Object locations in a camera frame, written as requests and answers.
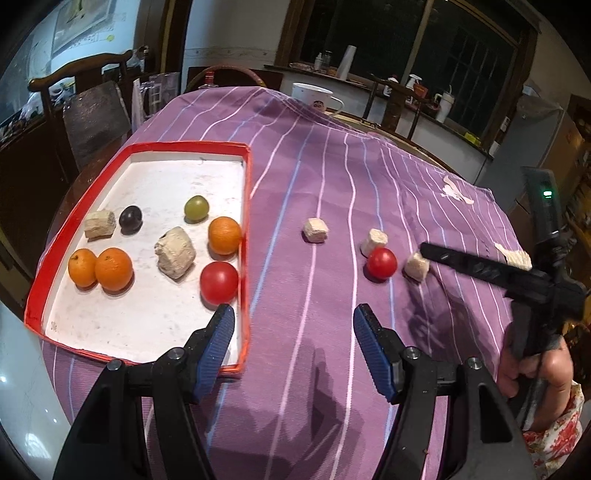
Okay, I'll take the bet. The large red tomato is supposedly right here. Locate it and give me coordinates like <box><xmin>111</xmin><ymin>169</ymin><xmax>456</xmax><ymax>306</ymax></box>
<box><xmin>200</xmin><ymin>261</ymin><xmax>239</xmax><ymax>305</ymax></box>

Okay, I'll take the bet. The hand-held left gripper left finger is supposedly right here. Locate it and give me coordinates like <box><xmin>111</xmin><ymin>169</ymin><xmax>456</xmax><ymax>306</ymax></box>
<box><xmin>53</xmin><ymin>304</ymin><xmax>236</xmax><ymax>480</ymax></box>

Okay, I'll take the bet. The dark wooden chair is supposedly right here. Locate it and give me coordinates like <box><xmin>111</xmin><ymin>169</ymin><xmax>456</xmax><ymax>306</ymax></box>
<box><xmin>369</xmin><ymin>75</ymin><xmax>426</xmax><ymax>139</ymax></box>
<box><xmin>28</xmin><ymin>50</ymin><xmax>139</xmax><ymax>171</ymax></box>

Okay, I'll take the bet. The person's right hand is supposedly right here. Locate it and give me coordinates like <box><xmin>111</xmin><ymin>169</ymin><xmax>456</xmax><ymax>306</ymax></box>
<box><xmin>498</xmin><ymin>342</ymin><xmax>574</xmax><ymax>412</ymax></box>

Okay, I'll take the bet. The person's right forearm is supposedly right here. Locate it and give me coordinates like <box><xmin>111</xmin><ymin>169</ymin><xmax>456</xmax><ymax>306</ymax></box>
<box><xmin>522</xmin><ymin>381</ymin><xmax>589</xmax><ymax>472</ymax></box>

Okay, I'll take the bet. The flat sugarcane peel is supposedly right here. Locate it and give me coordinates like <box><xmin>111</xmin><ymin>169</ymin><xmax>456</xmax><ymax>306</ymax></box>
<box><xmin>495</xmin><ymin>242</ymin><xmax>533</xmax><ymax>271</ymax></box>

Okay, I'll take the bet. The white paper towel roll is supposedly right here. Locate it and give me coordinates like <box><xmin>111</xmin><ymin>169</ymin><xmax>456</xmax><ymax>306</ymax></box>
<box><xmin>336</xmin><ymin>45</ymin><xmax>357</xmax><ymax>80</ymax></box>

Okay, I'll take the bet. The orange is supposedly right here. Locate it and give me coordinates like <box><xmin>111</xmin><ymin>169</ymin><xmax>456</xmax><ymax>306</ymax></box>
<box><xmin>208</xmin><ymin>216</ymin><xmax>243</xmax><ymax>255</ymax></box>
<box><xmin>95</xmin><ymin>247</ymin><xmax>134</xmax><ymax>292</ymax></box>
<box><xmin>68</xmin><ymin>248</ymin><xmax>99</xmax><ymax>287</ymax></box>

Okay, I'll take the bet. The white tumbler with straw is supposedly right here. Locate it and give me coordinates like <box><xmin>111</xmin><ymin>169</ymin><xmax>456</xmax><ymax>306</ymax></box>
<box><xmin>435</xmin><ymin>88</ymin><xmax>455</xmax><ymax>123</ymax></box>

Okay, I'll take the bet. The clear glass pitcher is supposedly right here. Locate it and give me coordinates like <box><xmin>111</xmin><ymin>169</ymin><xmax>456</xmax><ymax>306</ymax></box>
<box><xmin>133</xmin><ymin>71</ymin><xmax>181</xmax><ymax>123</ymax></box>

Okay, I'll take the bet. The grey refrigerator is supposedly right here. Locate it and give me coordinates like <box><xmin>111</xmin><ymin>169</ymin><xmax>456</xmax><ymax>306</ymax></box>
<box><xmin>496</xmin><ymin>95</ymin><xmax>566</xmax><ymax>213</ymax></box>

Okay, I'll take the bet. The wall poster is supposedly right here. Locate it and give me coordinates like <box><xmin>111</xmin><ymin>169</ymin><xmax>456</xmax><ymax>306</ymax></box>
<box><xmin>51</xmin><ymin>0</ymin><xmax>118</xmax><ymax>51</ymax></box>

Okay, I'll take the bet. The green tomato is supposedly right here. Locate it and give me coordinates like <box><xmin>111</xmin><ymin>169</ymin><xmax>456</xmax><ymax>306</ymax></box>
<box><xmin>184</xmin><ymin>195</ymin><xmax>209</xmax><ymax>223</ymax></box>

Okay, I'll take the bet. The red-rimmed white tray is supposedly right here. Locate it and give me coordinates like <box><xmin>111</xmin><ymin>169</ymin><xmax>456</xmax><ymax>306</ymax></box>
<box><xmin>24</xmin><ymin>141</ymin><xmax>254</xmax><ymax>374</ymax></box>

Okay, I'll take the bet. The purple striped cloth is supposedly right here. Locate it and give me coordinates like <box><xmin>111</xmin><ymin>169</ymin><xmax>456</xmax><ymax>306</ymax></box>
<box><xmin>39</xmin><ymin>85</ymin><xmax>571</xmax><ymax>480</ymax></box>

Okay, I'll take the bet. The small red tomato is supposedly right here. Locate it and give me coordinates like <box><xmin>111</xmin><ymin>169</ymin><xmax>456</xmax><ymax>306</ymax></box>
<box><xmin>367</xmin><ymin>247</ymin><xmax>398</xmax><ymax>280</ymax></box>

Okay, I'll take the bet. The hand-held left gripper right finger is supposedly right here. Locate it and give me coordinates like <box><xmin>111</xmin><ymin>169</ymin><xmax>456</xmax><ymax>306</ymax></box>
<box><xmin>353</xmin><ymin>304</ymin><xmax>539</xmax><ymax>480</ymax></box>

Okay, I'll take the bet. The dark purple plum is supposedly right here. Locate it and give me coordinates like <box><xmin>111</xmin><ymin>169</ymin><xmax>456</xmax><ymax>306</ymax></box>
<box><xmin>119</xmin><ymin>206</ymin><xmax>143</xmax><ymax>233</ymax></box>

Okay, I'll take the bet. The white cartoon mug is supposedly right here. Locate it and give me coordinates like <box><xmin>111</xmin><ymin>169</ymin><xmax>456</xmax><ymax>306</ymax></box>
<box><xmin>292</xmin><ymin>82</ymin><xmax>346</xmax><ymax>116</ymax></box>

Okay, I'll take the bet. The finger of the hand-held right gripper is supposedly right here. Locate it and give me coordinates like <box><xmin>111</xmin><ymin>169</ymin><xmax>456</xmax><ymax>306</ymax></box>
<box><xmin>419</xmin><ymin>243</ymin><xmax>550</xmax><ymax>296</ymax></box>

